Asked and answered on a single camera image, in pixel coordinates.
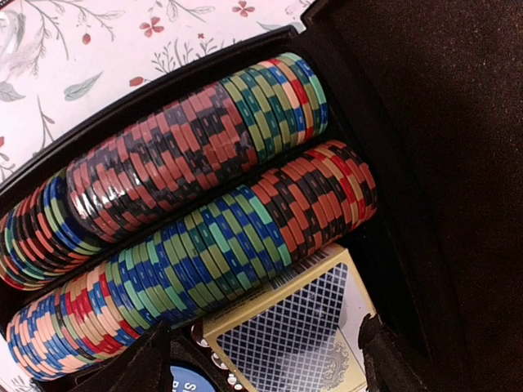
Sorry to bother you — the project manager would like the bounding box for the green poker chip row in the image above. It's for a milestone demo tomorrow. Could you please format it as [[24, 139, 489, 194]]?
[[1, 52, 329, 291]]

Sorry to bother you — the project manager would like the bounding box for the playing card deck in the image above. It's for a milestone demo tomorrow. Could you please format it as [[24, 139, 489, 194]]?
[[203, 243, 376, 391]]

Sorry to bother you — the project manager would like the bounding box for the black poker case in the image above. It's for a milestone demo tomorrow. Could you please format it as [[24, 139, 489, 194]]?
[[1, 0, 522, 391]]

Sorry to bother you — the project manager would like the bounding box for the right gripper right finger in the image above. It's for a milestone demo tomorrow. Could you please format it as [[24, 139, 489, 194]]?
[[358, 314, 433, 392]]

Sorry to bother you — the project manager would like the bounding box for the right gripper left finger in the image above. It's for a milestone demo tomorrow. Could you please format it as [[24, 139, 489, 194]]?
[[71, 322, 172, 392]]

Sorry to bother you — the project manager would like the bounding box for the red dice row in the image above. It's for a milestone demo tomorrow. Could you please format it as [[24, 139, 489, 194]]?
[[189, 321, 247, 392]]

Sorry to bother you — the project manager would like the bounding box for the blue small blind button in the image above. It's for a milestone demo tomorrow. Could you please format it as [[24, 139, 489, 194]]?
[[170, 365, 214, 392]]

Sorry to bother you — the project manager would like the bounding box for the clear dealer button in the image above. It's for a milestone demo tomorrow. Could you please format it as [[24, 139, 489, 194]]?
[[1, 10, 25, 56]]

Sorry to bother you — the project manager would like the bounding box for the teal orange chip row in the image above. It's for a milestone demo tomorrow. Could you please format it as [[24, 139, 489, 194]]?
[[6, 140, 378, 381]]

